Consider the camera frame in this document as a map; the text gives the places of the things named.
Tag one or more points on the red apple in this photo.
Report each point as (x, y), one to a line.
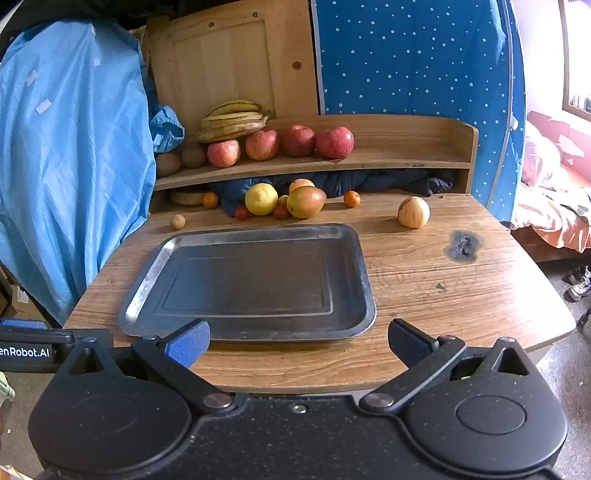
(262, 145)
(223, 153)
(334, 143)
(298, 141)

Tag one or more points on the orange tangerine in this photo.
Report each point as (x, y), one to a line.
(210, 200)
(352, 199)

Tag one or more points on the cardboard box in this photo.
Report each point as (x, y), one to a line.
(18, 300)

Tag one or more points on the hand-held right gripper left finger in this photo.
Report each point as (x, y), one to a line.
(187, 344)

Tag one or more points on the bunch of bananas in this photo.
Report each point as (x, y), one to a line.
(231, 127)

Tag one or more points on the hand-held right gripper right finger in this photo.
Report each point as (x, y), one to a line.
(408, 341)

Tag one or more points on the yellow pear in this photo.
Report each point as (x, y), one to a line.
(304, 203)

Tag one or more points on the blue plastic bag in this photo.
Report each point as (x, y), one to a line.
(166, 129)

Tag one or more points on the metal tray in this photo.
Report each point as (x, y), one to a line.
(254, 286)

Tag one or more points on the blue dotted tent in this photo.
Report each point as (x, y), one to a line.
(415, 55)

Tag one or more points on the brown kiwi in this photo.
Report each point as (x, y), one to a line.
(168, 164)
(194, 157)

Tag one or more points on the orange round fruit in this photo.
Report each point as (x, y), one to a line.
(301, 184)

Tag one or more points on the red cherry tomato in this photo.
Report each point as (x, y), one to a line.
(242, 213)

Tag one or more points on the striped pepino melon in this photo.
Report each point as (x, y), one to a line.
(413, 212)

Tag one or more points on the wooden shelf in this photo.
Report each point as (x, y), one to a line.
(406, 147)

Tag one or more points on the small tan round fruit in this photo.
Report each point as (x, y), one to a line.
(178, 222)

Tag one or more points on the light blue sheet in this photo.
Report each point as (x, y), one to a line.
(69, 161)

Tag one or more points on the pair of shoes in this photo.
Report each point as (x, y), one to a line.
(579, 284)

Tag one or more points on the wooden window frame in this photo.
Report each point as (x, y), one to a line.
(570, 92)

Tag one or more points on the wooden panel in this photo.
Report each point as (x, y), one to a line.
(221, 60)

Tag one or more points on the yellow lemon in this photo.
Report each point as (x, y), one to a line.
(261, 199)

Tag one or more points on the pink bedding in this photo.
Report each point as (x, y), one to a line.
(549, 212)

